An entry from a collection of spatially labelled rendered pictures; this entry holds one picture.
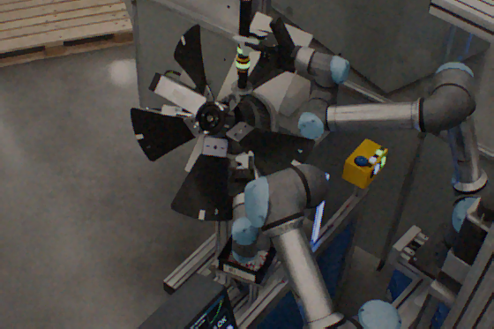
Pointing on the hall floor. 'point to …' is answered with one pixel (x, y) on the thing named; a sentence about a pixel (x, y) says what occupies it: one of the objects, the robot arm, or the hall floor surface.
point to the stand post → (222, 243)
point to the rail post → (348, 256)
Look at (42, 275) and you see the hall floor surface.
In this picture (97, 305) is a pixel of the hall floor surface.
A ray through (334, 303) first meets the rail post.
